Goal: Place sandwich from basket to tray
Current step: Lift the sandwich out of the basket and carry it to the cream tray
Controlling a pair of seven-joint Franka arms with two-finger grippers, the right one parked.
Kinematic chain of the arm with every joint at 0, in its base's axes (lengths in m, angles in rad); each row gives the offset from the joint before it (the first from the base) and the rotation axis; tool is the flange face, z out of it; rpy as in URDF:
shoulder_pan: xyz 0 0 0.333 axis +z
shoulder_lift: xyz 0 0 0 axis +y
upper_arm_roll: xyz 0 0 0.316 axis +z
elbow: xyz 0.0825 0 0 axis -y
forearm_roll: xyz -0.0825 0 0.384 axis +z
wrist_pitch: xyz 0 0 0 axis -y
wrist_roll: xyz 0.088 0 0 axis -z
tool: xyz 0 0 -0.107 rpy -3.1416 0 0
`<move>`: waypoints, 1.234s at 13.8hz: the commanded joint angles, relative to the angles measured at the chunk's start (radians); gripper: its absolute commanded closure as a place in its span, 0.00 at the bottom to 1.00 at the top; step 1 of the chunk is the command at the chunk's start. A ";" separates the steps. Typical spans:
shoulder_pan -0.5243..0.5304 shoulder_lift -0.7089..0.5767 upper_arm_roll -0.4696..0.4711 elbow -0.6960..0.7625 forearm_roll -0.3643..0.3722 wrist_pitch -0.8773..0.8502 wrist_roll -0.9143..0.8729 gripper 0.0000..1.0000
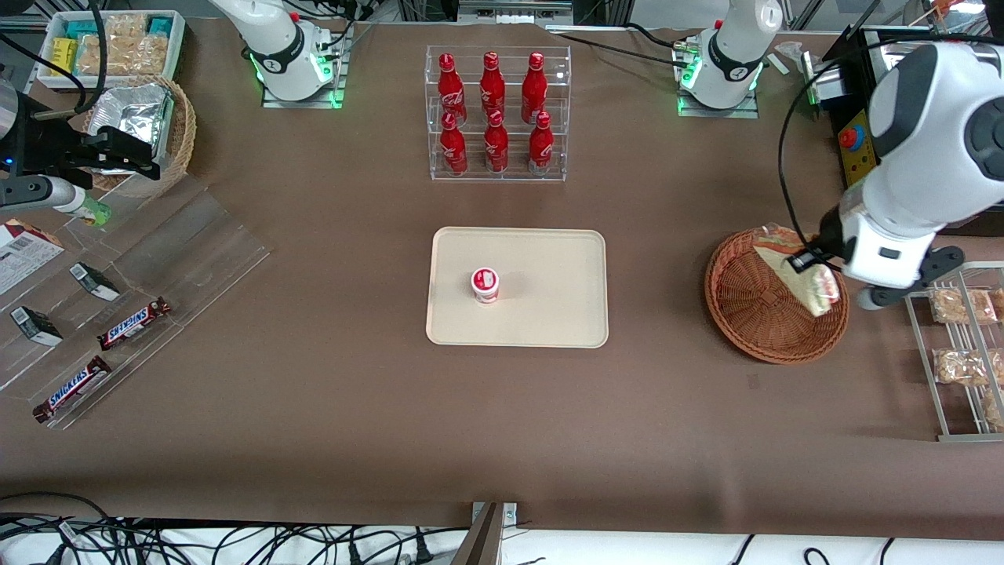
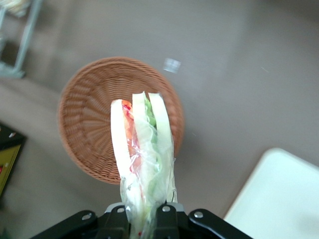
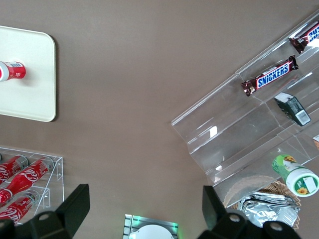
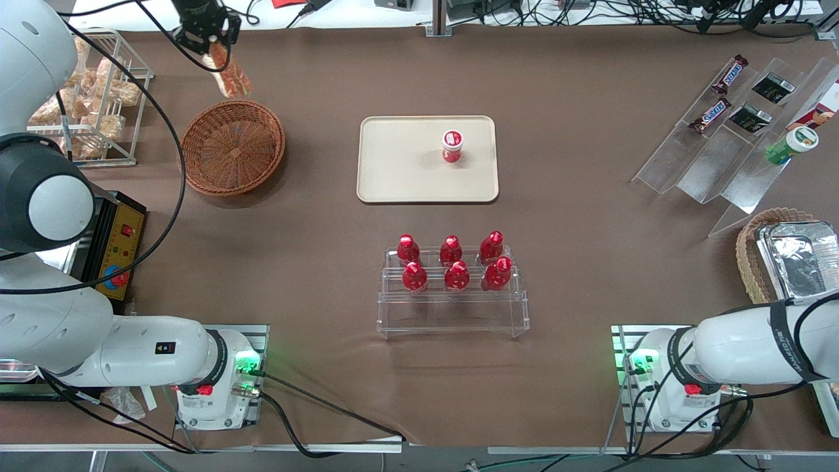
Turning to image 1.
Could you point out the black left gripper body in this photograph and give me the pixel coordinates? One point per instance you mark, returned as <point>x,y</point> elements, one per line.
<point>829,227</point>

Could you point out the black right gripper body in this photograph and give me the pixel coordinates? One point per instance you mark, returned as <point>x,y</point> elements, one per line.
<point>49,147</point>

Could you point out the triangle sandwich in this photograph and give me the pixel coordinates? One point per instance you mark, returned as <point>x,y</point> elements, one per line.
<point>816,292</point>

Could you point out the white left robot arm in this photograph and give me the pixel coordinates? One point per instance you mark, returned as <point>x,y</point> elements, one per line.
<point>925,133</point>

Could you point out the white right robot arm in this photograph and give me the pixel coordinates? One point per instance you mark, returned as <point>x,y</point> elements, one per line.
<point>274,47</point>

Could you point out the light wicker basket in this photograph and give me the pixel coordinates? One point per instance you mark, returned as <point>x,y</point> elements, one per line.
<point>182,137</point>

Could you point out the brown wicker basket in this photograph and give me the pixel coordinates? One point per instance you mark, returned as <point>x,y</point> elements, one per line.
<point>745,306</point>

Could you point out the beige plastic tray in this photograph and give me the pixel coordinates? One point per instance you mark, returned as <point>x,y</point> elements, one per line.
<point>549,290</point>

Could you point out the small green object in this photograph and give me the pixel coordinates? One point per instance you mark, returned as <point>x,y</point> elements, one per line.
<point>96,212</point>

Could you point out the yellow emergency stop box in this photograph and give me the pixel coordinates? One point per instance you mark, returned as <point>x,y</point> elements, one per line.
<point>860,153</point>

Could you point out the yellow snack box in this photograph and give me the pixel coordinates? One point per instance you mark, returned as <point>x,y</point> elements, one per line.
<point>63,56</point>

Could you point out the clear bagged snack pack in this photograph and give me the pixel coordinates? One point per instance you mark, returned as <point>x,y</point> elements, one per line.
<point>125,47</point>

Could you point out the white plastic bin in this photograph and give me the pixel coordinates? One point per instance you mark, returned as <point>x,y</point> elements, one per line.
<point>176,43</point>

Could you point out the red white printed carton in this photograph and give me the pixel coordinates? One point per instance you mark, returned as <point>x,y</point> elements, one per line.
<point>23,255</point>

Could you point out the clear acrylic display stand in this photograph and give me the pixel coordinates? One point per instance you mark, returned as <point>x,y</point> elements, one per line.
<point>196,259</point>

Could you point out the small black white box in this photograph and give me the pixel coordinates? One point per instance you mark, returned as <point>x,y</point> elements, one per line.
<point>94,281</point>
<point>36,326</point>

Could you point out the teal snack box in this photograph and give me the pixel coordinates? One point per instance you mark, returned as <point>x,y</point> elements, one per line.
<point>81,29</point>

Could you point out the clear bagged pastry pack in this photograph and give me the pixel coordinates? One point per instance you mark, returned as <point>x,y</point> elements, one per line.
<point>994,408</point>
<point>961,366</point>
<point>961,306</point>

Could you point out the grey box with green light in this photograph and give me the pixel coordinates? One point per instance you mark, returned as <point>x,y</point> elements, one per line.
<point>825,78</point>

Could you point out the snickers chocolate bar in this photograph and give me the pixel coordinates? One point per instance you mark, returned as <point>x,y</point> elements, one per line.
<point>72,388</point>
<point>133,323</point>

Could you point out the crumpled clear wrapper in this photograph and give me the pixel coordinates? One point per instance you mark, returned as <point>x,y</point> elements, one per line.
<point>788,53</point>

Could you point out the red cola bottle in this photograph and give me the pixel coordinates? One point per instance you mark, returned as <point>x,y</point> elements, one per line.
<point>449,82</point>
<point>540,147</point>
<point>496,147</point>
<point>452,149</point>
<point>492,82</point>
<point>534,86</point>

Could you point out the clear acrylic bottle rack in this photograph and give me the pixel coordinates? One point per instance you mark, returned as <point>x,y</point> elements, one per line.
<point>499,174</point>

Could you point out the white red yogurt cup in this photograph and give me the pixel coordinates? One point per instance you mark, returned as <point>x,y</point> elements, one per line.
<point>485,285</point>

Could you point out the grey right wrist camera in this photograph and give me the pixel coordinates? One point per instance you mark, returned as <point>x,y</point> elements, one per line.
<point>35,194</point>

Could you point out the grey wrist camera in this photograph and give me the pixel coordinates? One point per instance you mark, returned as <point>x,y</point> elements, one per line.
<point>902,294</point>
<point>35,194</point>

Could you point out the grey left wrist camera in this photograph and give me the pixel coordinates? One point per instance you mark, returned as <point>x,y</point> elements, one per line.
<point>902,294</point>

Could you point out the metal base plate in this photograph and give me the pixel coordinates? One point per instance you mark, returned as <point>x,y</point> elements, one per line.
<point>333,86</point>
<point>718,112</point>

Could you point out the metal table bracket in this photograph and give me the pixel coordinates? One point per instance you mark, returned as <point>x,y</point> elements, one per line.
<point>485,537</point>

